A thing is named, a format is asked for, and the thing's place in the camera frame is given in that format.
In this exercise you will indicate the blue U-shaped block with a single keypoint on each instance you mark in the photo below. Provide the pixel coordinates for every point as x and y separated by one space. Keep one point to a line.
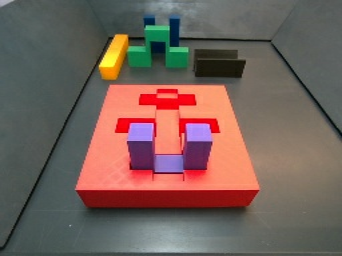
158 47

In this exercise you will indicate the red slotted puzzle board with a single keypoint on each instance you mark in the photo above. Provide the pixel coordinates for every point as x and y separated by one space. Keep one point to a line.
110 185

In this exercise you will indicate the purple U-shaped block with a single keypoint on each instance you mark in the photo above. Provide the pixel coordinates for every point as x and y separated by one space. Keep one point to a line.
192 159

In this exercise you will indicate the green stepped arch block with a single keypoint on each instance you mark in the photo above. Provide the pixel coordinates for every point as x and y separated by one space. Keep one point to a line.
141 54

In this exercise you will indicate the yellow long bar block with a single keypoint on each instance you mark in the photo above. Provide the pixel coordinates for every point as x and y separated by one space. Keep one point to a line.
114 57

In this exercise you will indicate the black angled bracket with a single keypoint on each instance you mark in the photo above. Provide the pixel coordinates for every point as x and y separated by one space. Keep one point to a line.
218 63

